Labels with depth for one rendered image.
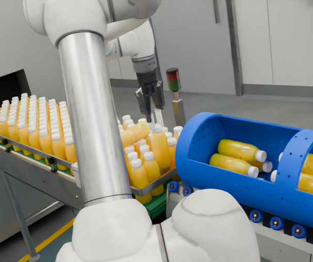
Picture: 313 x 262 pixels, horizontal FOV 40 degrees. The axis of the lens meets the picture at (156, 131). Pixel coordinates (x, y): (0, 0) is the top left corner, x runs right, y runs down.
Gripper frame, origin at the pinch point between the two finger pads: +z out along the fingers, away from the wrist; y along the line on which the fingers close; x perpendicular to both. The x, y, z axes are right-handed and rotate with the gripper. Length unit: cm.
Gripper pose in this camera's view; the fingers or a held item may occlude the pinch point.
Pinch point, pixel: (155, 119)
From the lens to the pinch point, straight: 171.3
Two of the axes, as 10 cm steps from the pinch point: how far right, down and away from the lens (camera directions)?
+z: 1.8, 9.1, 3.8
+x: -6.9, -1.6, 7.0
